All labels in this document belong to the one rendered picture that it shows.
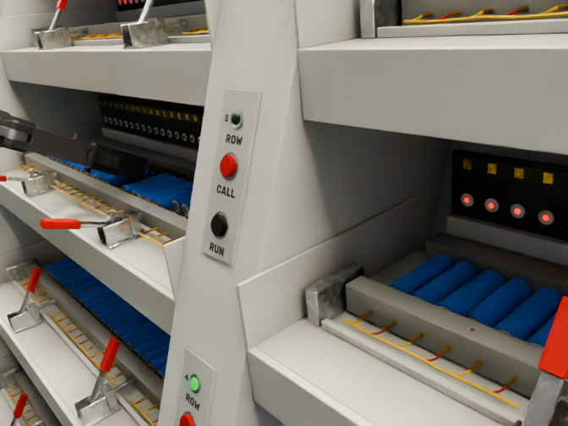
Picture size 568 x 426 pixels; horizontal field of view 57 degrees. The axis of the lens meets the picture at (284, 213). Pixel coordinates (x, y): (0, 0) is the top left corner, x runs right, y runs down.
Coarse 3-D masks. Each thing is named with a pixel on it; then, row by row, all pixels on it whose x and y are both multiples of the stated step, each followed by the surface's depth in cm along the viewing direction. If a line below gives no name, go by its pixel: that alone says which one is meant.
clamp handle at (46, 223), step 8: (112, 216) 54; (40, 224) 50; (48, 224) 50; (56, 224) 50; (64, 224) 51; (72, 224) 51; (80, 224) 52; (88, 224) 52; (96, 224) 53; (104, 224) 54
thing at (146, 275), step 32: (64, 128) 92; (0, 160) 87; (192, 160) 72; (0, 192) 83; (32, 224) 73; (96, 256) 55; (128, 256) 52; (160, 256) 51; (128, 288) 50; (160, 288) 45; (160, 320) 47
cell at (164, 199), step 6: (192, 186) 64; (174, 192) 62; (180, 192) 62; (186, 192) 63; (156, 198) 61; (162, 198) 61; (168, 198) 61; (156, 204) 61; (162, 204) 61; (168, 204) 61
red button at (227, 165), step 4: (224, 156) 37; (228, 156) 37; (232, 156) 37; (224, 160) 37; (228, 160) 37; (232, 160) 37; (220, 164) 38; (224, 164) 37; (228, 164) 37; (232, 164) 37; (220, 168) 38; (224, 168) 37; (228, 168) 37; (232, 168) 37; (224, 172) 37; (228, 172) 37; (232, 172) 37; (224, 176) 37; (228, 176) 37
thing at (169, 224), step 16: (32, 160) 84; (48, 160) 82; (64, 176) 74; (80, 176) 71; (64, 192) 70; (80, 192) 71; (96, 192) 66; (112, 192) 63; (96, 208) 63; (112, 208) 62; (128, 208) 59; (144, 208) 57; (160, 208) 56; (144, 224) 57; (160, 224) 54; (176, 224) 52
